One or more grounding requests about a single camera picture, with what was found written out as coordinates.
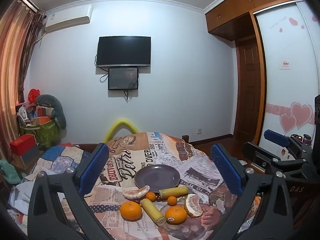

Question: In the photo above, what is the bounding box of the grey pillow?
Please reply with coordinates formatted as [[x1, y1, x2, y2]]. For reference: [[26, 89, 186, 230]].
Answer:
[[35, 94, 67, 129]]

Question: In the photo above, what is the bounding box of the wooden overhead cabinet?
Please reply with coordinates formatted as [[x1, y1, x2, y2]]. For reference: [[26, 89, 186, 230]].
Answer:
[[205, 0, 304, 41]]

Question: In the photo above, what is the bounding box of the dark wooden bed frame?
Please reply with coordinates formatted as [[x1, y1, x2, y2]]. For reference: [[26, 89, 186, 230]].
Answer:
[[71, 134, 190, 153]]

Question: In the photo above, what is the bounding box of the pomelo piece with green rind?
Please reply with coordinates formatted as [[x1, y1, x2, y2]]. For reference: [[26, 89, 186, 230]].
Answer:
[[184, 194, 203, 218]]

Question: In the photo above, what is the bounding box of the white cloth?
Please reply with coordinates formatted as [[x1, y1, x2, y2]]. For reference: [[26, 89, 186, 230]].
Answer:
[[9, 180, 38, 217]]

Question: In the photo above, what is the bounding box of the yellow foam tube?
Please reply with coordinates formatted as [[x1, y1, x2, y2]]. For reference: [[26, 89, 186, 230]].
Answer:
[[104, 118, 139, 142]]

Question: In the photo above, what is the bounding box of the black monitor cable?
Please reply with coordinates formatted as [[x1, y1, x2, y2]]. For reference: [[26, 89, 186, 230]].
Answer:
[[124, 74, 139, 102]]

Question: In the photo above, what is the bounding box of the green patterned bag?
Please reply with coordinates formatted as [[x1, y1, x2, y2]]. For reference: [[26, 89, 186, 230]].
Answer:
[[19, 121, 62, 148]]

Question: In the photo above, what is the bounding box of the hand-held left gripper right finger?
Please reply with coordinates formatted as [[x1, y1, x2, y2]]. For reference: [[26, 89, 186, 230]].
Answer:
[[211, 144, 294, 240]]

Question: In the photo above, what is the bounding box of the teal cloth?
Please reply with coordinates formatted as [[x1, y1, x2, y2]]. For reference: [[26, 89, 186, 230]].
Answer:
[[0, 159, 23, 184]]

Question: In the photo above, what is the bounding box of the red box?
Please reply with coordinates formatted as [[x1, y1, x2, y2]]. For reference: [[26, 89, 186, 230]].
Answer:
[[10, 134, 36, 155]]

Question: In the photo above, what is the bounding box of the white air conditioner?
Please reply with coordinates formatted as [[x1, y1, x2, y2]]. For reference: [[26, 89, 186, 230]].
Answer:
[[44, 4, 93, 33]]

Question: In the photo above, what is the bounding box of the white wardrobe door with hearts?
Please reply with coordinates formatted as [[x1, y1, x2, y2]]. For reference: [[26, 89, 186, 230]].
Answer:
[[255, 1, 320, 153]]

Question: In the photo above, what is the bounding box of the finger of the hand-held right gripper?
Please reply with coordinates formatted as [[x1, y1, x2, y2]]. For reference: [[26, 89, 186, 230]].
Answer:
[[264, 129, 313, 155], [241, 142, 284, 174]]

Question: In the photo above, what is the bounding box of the small black monitor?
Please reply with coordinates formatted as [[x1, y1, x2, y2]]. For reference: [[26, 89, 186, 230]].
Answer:
[[108, 67, 139, 91]]

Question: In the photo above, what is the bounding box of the large plain orange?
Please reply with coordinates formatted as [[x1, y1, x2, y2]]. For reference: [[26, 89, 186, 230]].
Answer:
[[120, 201, 143, 221]]

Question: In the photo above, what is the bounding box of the blue patterned quilt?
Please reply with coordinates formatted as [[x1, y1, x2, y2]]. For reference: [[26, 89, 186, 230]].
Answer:
[[41, 144, 87, 172]]

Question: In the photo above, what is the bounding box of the black wall television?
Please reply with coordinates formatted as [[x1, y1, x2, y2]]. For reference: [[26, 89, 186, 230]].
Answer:
[[96, 36, 151, 67]]

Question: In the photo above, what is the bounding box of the brown wooden door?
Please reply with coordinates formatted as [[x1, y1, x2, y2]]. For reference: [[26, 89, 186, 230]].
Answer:
[[235, 38, 262, 138]]

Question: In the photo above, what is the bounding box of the dark purple plate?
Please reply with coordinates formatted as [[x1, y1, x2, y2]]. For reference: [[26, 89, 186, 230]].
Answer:
[[134, 164, 180, 193]]

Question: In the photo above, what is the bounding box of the sugarcane piece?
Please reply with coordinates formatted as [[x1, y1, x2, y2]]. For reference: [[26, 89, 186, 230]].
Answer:
[[159, 186, 188, 199], [140, 198, 167, 226]]

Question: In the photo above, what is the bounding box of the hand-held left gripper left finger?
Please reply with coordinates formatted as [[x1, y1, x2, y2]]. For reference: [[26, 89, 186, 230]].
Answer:
[[28, 142, 110, 240]]

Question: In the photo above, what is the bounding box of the pink peeled pomelo piece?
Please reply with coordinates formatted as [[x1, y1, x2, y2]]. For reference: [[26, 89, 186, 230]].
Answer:
[[123, 185, 150, 200]]

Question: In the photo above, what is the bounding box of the brown patterned curtain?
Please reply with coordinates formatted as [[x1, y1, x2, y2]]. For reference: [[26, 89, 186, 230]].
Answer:
[[19, 9, 46, 100]]

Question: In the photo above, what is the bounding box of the large orange with sticker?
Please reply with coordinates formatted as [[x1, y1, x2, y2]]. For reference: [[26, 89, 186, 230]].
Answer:
[[165, 206, 187, 224]]

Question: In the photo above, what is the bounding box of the orange box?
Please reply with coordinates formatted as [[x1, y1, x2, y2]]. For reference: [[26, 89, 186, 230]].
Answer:
[[33, 116, 52, 125]]

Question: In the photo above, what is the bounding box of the red plastic bag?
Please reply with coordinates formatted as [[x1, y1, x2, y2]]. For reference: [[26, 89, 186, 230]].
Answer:
[[28, 89, 40, 103]]

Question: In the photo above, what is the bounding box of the orange curtain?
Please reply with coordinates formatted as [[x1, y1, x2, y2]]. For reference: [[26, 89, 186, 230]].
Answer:
[[0, 0, 35, 160]]

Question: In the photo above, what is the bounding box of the newspaper print blanket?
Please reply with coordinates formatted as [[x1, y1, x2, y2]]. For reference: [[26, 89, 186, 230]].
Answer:
[[7, 132, 262, 240]]

